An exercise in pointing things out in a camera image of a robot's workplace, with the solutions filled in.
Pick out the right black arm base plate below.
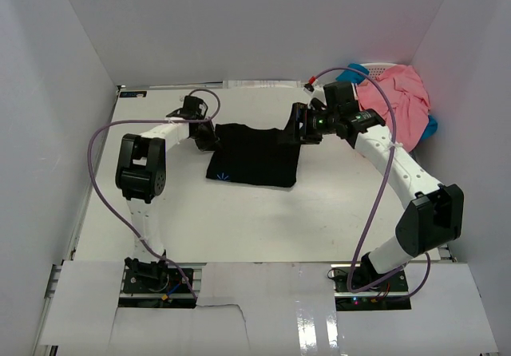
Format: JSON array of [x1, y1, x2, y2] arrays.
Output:
[[327, 267, 412, 312]]

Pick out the purple cable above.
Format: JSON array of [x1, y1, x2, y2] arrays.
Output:
[[87, 88, 222, 299], [309, 67, 432, 303]]

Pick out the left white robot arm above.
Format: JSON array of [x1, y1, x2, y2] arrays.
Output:
[[115, 89, 219, 292]]

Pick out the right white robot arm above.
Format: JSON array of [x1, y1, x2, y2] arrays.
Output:
[[279, 80, 464, 292]]

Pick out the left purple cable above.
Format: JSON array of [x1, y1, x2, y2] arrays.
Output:
[[87, 88, 222, 299]]

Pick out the printed paper at back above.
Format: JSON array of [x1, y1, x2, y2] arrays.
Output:
[[223, 80, 303, 89]]

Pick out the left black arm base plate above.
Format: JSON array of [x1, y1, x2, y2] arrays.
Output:
[[118, 258, 201, 309]]

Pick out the black t shirt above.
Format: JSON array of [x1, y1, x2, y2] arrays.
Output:
[[206, 124, 300, 188]]

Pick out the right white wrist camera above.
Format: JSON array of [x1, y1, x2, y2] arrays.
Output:
[[304, 77, 326, 103]]

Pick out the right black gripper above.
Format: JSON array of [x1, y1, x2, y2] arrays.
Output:
[[276, 103, 339, 145]]

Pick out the white perforated laundry basket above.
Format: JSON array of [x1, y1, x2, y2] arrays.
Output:
[[361, 62, 395, 78]]

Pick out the pink t shirt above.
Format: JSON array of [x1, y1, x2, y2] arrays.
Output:
[[357, 65, 430, 152]]

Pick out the blue t shirt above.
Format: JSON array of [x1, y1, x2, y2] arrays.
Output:
[[336, 63, 438, 142]]

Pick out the black label sticker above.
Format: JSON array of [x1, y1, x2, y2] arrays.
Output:
[[118, 91, 147, 98]]

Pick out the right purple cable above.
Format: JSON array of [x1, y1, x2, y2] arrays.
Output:
[[309, 67, 432, 303]]

